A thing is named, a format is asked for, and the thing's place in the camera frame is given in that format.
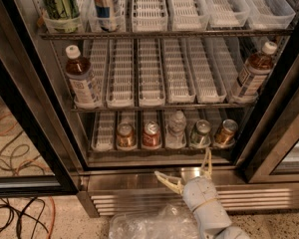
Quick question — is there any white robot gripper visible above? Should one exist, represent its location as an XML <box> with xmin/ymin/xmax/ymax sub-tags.
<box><xmin>154</xmin><ymin>147</ymin><xmax>219</xmax><ymax>212</ymax></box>

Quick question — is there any clear water bottle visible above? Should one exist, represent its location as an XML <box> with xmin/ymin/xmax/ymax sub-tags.
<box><xmin>165</xmin><ymin>111</ymin><xmax>186</xmax><ymax>149</ymax></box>

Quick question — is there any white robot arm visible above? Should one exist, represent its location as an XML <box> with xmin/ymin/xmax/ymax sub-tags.
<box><xmin>154</xmin><ymin>147</ymin><xmax>250</xmax><ymax>239</ymax></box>

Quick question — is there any fridge glass door right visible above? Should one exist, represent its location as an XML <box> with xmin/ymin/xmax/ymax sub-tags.
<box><xmin>245</xmin><ymin>54</ymin><xmax>299</xmax><ymax>182</ymax></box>

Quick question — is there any fridge glass door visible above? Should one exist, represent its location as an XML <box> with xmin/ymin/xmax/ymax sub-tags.
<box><xmin>0</xmin><ymin>45</ymin><xmax>78</xmax><ymax>197</ymax></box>
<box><xmin>245</xmin><ymin>54</ymin><xmax>299</xmax><ymax>182</ymax></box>

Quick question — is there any right tea bottle white cap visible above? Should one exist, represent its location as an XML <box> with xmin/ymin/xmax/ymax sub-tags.
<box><xmin>231</xmin><ymin>41</ymin><xmax>277</xmax><ymax>103</ymax></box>

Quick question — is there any tea bottle white cap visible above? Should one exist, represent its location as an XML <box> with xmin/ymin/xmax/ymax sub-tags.
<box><xmin>66</xmin><ymin>45</ymin><xmax>101</xmax><ymax>109</ymax></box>
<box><xmin>231</xmin><ymin>41</ymin><xmax>277</xmax><ymax>103</ymax></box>

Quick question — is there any stainless steel fridge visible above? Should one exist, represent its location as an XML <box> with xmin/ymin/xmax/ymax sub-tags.
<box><xmin>0</xmin><ymin>0</ymin><xmax>299</xmax><ymax>217</ymax></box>

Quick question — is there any left tea bottle white cap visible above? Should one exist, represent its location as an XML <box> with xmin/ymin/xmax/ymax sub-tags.
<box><xmin>66</xmin><ymin>45</ymin><xmax>101</xmax><ymax>109</ymax></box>

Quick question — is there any fridge glass door left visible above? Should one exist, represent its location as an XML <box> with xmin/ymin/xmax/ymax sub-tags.
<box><xmin>0</xmin><ymin>45</ymin><xmax>78</xmax><ymax>197</ymax></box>

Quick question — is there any blue labelled bottle top shelf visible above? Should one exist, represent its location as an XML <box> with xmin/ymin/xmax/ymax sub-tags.
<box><xmin>94</xmin><ymin>0</ymin><xmax>121</xmax><ymax>32</ymax></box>

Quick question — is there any green labelled bottle top shelf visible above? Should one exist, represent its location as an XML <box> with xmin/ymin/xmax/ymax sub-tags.
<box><xmin>43</xmin><ymin>0</ymin><xmax>80</xmax><ymax>33</ymax></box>

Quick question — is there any green silver can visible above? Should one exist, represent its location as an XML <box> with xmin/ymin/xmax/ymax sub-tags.
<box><xmin>189</xmin><ymin>119</ymin><xmax>211</xmax><ymax>148</ymax></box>

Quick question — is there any clear plastic bin on floor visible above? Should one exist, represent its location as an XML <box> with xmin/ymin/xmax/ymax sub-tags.
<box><xmin>109</xmin><ymin>204</ymin><xmax>199</xmax><ymax>239</ymax></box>

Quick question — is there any gold can right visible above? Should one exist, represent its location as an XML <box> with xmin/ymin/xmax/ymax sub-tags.
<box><xmin>214</xmin><ymin>119</ymin><xmax>238</xmax><ymax>148</ymax></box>

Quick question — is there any red soda can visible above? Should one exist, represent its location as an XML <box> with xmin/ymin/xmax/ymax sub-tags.
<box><xmin>143</xmin><ymin>121</ymin><xmax>160</xmax><ymax>149</ymax></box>

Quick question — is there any brown can left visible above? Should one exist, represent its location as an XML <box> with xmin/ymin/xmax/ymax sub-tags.
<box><xmin>117</xmin><ymin>122</ymin><xmax>136</xmax><ymax>148</ymax></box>

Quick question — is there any white lane tray bottom left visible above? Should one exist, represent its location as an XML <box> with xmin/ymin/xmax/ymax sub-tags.
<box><xmin>91</xmin><ymin>112</ymin><xmax>115</xmax><ymax>151</ymax></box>

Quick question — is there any middle shelf rail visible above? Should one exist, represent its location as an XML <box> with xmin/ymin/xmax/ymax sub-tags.
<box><xmin>71</xmin><ymin>103</ymin><xmax>255</xmax><ymax>113</ymax></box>

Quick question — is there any shelf rail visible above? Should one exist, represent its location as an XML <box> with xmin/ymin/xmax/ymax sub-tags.
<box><xmin>71</xmin><ymin>103</ymin><xmax>255</xmax><ymax>113</ymax></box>
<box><xmin>39</xmin><ymin>29</ymin><xmax>293</xmax><ymax>40</ymax></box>

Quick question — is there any orange cable on floor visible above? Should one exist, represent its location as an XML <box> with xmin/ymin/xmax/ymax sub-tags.
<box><xmin>45</xmin><ymin>196</ymin><xmax>57</xmax><ymax>239</ymax></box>

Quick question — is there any top shelf rail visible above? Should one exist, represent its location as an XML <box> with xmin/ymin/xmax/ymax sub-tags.
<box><xmin>39</xmin><ymin>29</ymin><xmax>293</xmax><ymax>40</ymax></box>

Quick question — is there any black cable on floor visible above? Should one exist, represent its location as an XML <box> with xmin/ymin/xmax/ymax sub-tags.
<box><xmin>0</xmin><ymin>196</ymin><xmax>50</xmax><ymax>239</ymax></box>

